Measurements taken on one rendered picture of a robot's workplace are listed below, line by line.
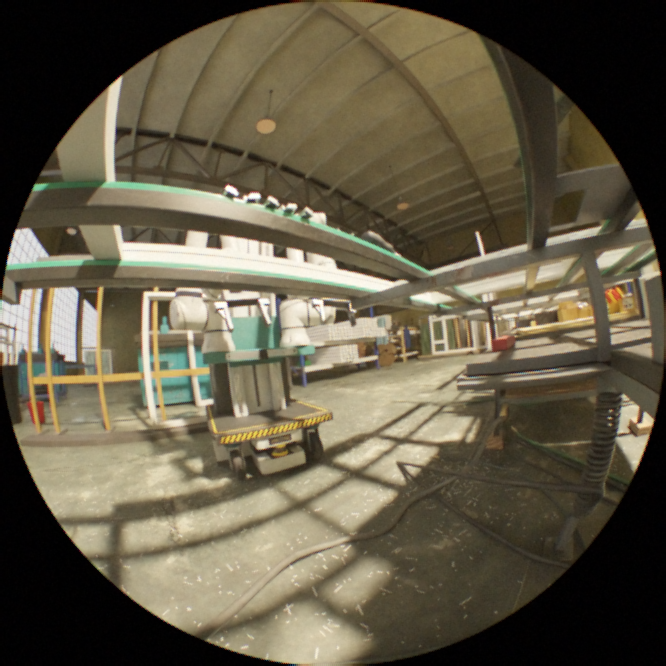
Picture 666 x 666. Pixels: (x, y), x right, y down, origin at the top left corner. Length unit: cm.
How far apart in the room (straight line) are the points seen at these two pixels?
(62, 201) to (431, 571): 101
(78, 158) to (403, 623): 94
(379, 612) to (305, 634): 19
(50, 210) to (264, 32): 767
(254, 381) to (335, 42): 802
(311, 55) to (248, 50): 172
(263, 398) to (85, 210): 142
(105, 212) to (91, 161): 6
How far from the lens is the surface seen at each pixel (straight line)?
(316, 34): 788
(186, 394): 412
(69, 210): 31
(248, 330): 142
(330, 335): 499
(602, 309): 60
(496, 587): 78
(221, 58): 818
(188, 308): 117
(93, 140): 28
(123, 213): 29
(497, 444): 143
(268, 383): 153
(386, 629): 70
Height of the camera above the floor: 66
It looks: 5 degrees up
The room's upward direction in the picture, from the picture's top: 6 degrees counter-clockwise
